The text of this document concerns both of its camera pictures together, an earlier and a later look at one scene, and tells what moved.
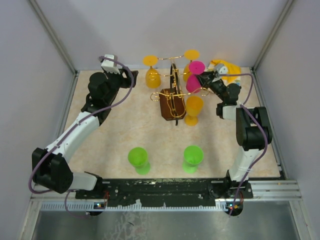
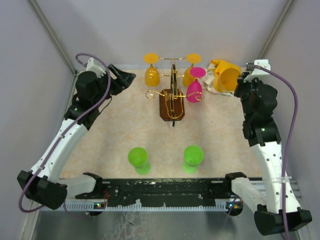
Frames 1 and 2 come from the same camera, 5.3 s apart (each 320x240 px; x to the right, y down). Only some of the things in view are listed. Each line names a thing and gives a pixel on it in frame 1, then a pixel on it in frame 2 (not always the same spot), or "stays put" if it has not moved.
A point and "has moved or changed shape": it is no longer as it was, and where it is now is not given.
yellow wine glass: (190, 55) has moved or changed shape
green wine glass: (193, 156) stays put
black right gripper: (205, 77) -> (240, 83)
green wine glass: (138, 157) stays put
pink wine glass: (193, 83) has moved or changed shape
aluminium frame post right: (273, 34) stays put
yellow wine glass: (153, 79) stays put
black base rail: (170, 192) stays put
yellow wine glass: (194, 105) -> (225, 79)
